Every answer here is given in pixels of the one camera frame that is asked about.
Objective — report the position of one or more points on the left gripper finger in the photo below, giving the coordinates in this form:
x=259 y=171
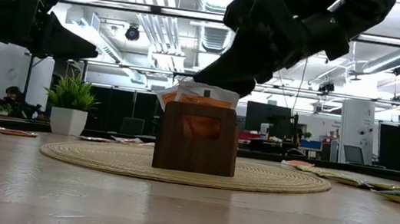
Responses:
x=62 y=43

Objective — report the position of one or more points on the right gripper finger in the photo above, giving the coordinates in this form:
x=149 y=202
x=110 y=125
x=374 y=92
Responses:
x=235 y=78

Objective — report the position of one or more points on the orange white tea bag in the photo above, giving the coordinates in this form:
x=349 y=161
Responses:
x=166 y=98
x=201 y=127
x=222 y=91
x=295 y=163

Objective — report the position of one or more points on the brown wooden tea box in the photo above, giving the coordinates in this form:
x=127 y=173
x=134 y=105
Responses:
x=168 y=150

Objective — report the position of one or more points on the black background robot arm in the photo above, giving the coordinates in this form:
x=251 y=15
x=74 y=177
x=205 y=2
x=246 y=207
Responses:
x=32 y=108

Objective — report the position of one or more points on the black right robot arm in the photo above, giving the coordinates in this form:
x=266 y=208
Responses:
x=352 y=12

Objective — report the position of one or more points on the black wide monitor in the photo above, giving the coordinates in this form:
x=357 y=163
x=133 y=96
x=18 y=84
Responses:
x=266 y=119

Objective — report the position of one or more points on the red storage bin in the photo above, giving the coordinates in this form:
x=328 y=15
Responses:
x=249 y=136

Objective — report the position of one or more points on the person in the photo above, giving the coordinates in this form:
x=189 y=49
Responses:
x=14 y=97

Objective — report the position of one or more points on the green plant in white pot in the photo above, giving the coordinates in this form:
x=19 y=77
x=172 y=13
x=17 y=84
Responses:
x=67 y=121

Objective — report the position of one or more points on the small potted plant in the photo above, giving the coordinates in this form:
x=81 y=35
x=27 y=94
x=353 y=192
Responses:
x=4 y=107

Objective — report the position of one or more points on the blue storage box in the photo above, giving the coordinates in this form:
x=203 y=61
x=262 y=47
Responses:
x=310 y=144

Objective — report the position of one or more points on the dark office chair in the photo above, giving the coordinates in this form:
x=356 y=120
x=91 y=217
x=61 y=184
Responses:
x=132 y=126

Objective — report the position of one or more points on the round woven straw placemat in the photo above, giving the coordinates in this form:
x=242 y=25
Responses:
x=101 y=159

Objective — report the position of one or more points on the white square pillar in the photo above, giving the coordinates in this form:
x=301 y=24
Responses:
x=357 y=121

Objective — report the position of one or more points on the grey office chair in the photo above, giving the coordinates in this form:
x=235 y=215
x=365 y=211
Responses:
x=353 y=153

